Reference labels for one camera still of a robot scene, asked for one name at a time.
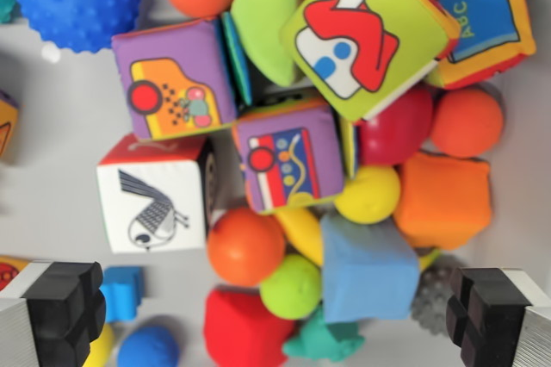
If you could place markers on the light blue fabric block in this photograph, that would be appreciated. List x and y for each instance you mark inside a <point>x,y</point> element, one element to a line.
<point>368,272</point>

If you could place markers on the orange fabric block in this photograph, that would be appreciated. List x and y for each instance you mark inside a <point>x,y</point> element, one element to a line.
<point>443,199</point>

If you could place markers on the grey knobby rubber ball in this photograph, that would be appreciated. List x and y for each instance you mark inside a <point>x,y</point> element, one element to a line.
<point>432,298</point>

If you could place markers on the teal fabric shape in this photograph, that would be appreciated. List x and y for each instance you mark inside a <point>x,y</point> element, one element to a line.
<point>320,339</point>

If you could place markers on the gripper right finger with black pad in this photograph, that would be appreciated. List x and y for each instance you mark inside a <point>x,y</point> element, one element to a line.
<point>495,315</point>

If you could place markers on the orange fabric cube book print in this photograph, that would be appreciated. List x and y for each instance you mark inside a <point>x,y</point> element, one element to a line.
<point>486,22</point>

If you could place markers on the red fabric block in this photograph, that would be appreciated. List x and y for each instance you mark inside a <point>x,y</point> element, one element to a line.
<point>243,332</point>

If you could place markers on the yellow smooth ball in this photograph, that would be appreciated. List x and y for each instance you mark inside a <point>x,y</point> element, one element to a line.
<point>102,347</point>
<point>368,194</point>

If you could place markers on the small yellow toy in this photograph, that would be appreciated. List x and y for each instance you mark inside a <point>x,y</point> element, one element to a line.
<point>429,259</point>

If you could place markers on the orange red fabric toy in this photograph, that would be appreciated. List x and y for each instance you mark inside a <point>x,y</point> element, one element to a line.
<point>9,270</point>

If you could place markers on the white fabric cube bird print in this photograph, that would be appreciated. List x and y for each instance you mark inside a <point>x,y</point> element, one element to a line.
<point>150,203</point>

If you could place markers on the dark red shiny ball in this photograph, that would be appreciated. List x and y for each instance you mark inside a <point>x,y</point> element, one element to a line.
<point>396,134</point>

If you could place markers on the plain green fabric cube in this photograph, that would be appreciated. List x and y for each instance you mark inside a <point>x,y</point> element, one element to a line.
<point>262,26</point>

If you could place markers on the purple fabric cube car print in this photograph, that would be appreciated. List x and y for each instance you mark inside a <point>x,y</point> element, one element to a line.
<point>172,82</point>

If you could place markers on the green fabric cube house print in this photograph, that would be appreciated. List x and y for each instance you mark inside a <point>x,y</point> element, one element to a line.
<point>361,39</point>

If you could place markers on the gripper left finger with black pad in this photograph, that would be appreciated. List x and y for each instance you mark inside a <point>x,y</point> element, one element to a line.
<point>64,306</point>

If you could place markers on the purple fabric cube truck print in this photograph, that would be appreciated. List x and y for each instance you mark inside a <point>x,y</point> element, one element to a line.
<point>288,160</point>

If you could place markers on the lime green smooth ball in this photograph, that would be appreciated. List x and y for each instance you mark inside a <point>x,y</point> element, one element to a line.
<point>290,287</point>

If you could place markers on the orange purple fabric cube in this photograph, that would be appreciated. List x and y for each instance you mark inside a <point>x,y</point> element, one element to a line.
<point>6,126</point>

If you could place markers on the blue smooth ball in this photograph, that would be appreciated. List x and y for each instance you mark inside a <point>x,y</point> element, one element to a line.
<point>148,347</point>

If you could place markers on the yellow oval rubber toy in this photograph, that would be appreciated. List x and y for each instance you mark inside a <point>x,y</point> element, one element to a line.
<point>303,233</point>

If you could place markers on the blue foam shape piece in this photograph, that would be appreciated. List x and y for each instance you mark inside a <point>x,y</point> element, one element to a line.
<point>122,294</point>

